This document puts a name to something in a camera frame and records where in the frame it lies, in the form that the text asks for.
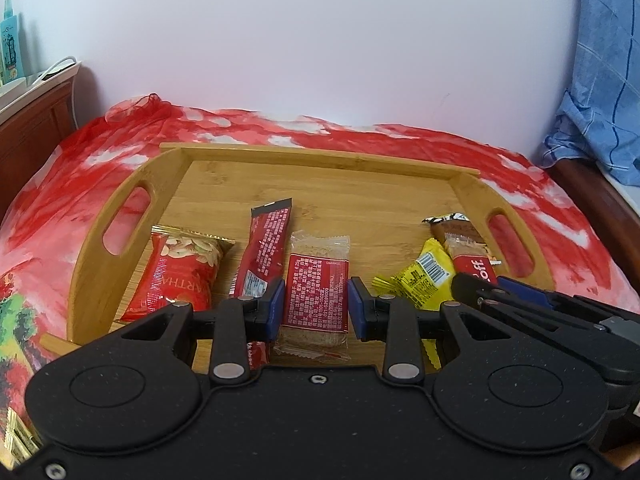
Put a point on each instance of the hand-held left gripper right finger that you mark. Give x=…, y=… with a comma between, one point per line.
x=357, y=307

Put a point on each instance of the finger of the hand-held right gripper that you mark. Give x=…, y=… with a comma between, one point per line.
x=530, y=290
x=525, y=310

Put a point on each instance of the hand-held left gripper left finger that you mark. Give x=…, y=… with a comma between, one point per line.
x=275, y=310

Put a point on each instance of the clear red label biscuit packet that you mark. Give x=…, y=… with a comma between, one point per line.
x=315, y=280

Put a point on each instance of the long red stick packet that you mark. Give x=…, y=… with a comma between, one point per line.
x=265, y=240

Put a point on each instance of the yellow snack packet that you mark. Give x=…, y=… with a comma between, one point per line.
x=425, y=272

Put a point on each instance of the brown sunflower seed packet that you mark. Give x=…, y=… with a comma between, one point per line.
x=457, y=230

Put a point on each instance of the red pistachio packet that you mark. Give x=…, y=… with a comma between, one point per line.
x=170, y=270

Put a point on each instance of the wooden tray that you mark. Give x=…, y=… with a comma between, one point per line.
x=325, y=185

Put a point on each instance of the printed blanket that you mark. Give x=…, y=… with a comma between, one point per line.
x=350, y=132

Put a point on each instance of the blue plaid cloth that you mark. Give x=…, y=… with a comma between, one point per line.
x=600, y=60

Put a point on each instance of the brown wooden cabinet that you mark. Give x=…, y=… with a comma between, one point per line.
x=30, y=135

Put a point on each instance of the teal spray bottle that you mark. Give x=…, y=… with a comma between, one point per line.
x=10, y=45

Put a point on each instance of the dark wooden bed frame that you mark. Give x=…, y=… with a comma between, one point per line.
x=600, y=200

